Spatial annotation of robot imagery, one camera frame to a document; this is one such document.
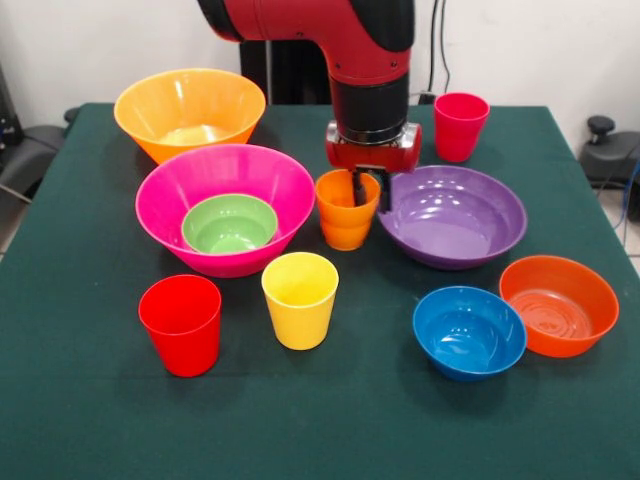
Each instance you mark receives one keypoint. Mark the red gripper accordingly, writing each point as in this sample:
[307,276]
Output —
[372,156]

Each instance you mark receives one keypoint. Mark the orange cup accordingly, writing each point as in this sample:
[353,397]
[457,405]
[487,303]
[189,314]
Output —
[345,239]
[342,215]

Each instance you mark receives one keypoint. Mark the stack of green bowls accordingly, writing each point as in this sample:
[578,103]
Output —
[230,230]

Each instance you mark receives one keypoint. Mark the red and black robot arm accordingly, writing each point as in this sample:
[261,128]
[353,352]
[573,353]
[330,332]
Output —
[370,100]

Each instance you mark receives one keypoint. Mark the purple bowl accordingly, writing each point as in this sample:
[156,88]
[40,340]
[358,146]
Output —
[450,235]

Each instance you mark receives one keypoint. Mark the crimson cup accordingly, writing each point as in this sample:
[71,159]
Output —
[457,140]

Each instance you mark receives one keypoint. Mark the yellow cup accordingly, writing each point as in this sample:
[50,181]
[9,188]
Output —
[300,325]

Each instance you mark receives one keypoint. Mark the blue bowl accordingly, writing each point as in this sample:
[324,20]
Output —
[470,367]

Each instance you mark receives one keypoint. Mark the large pink bowl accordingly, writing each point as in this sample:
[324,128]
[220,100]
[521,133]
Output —
[160,210]

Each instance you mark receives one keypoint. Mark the large orange bowl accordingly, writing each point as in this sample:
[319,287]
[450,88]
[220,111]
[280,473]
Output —
[150,115]

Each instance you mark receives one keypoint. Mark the black machine base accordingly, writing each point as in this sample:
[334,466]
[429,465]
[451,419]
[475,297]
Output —
[30,150]
[610,160]

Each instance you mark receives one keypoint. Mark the dark green table cloth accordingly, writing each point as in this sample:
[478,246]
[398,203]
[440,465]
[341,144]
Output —
[320,425]

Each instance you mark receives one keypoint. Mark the orange-red bowl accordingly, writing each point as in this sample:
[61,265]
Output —
[560,345]

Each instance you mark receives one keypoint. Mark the red cup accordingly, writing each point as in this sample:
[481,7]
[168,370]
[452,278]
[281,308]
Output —
[185,350]

